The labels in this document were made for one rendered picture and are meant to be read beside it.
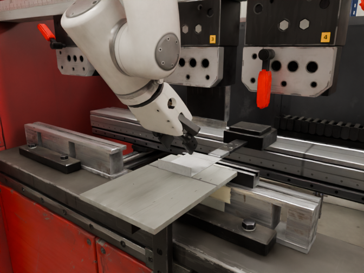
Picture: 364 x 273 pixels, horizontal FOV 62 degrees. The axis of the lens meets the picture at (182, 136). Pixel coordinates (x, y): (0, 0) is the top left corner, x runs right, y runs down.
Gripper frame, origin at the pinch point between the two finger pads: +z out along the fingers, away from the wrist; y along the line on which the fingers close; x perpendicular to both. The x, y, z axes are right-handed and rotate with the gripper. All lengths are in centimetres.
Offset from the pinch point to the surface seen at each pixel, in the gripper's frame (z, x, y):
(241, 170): 11.6, -2.7, -10.0
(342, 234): 188, -58, -17
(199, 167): 7.4, 1.1, -2.6
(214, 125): 4.1, -8.1, -3.2
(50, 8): -19, -23, 50
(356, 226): 199, -71, -24
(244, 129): 20.4, -19.4, -1.8
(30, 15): -18, -22, 61
